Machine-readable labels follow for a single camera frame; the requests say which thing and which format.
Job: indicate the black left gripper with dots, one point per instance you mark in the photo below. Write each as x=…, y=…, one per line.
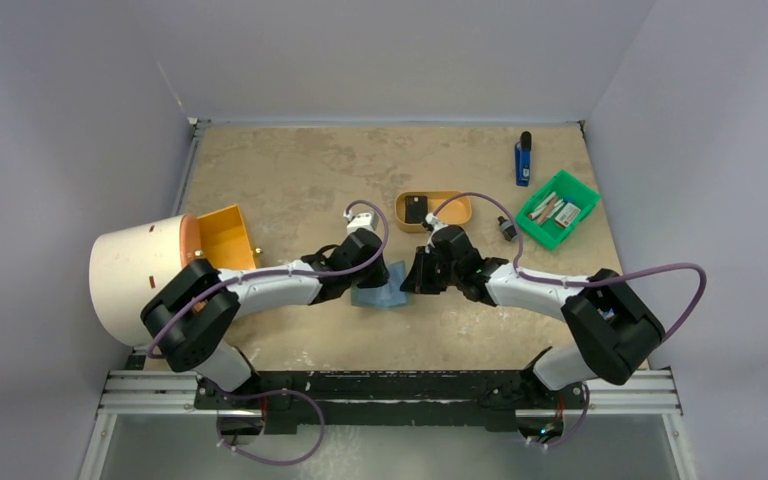
x=378, y=277

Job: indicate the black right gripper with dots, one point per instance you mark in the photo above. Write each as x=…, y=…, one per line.
x=428, y=270

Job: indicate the grey-green card holder wallet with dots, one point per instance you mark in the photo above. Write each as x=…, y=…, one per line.
x=386, y=297

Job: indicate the black credit card stack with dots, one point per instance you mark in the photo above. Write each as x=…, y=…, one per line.
x=416, y=209

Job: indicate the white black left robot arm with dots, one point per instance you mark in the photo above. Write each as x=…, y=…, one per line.
x=188, y=319

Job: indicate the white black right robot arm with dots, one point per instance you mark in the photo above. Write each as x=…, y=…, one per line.
x=613, y=330

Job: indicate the small black binder clip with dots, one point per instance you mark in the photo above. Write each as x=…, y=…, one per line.
x=507, y=228

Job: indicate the green plastic bin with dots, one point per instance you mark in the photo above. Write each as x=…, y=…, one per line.
x=565, y=185

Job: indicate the orange pencil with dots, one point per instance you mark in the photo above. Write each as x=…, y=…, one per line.
x=546, y=212

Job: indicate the white red staple box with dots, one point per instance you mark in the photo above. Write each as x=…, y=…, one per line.
x=566, y=216

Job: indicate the yellow drawer box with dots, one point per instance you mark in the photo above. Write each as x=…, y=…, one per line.
x=225, y=239

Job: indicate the white cylinder container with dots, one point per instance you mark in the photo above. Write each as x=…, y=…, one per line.
x=128, y=267

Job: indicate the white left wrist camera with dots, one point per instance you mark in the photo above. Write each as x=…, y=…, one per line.
x=362, y=221

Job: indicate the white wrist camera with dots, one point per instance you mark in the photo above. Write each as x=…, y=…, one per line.
x=362, y=221
x=431, y=223

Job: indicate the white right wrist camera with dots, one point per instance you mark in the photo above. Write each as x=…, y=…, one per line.
x=431, y=223

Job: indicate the black aluminium base frame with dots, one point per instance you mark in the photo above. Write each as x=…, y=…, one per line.
x=495, y=400

